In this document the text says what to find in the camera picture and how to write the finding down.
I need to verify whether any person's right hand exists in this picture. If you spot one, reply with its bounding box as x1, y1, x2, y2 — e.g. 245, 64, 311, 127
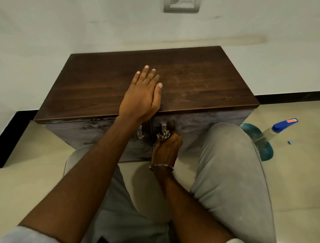
151, 132, 184, 168

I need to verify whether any person's left hand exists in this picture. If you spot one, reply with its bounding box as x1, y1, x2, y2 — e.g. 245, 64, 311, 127
118, 65, 164, 124

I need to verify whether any checkered cloth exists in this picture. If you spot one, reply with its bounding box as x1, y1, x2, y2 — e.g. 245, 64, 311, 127
149, 130, 173, 156

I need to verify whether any dark wooden cabinet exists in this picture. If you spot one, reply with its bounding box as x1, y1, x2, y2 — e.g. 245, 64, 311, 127
34, 46, 261, 164

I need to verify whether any blue-capped spray bottle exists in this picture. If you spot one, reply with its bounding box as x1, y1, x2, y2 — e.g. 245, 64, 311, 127
252, 118, 299, 145

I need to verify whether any person's right forearm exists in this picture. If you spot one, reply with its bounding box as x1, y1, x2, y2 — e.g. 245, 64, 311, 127
153, 166, 236, 243

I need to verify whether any person's left forearm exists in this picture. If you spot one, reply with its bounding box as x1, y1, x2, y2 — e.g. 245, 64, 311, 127
18, 116, 143, 243

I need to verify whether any person's right leg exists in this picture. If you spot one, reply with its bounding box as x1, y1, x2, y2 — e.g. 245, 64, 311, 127
189, 122, 277, 243

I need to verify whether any person's leg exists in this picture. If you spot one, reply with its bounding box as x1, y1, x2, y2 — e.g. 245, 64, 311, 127
63, 144, 173, 243
189, 122, 277, 243

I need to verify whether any person's left leg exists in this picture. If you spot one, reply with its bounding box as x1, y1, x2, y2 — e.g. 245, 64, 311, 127
63, 144, 173, 243

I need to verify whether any silver bangle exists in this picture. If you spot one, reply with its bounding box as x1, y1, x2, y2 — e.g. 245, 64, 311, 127
149, 163, 174, 172

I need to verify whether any teal plastic basket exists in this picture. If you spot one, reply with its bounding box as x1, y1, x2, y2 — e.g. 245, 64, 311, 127
239, 122, 274, 162

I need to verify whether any black skirting board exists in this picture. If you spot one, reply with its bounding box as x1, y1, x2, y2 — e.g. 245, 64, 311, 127
0, 91, 320, 169

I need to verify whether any small white wall socket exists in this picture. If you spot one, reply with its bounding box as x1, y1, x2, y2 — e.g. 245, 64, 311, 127
163, 0, 201, 14

